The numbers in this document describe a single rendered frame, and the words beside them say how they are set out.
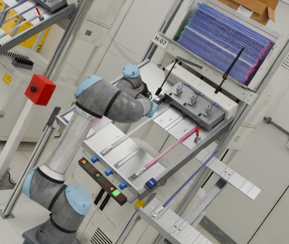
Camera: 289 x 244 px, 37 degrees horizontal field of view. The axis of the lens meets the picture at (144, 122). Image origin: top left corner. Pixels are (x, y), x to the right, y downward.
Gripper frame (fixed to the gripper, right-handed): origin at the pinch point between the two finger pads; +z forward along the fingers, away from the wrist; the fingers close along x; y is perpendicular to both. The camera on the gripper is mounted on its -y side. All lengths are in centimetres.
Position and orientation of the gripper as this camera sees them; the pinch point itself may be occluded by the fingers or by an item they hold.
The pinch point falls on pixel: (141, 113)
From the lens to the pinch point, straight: 227.4
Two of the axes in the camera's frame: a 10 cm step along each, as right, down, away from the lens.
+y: 7.1, -6.6, 2.6
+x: -6.8, -5.4, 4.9
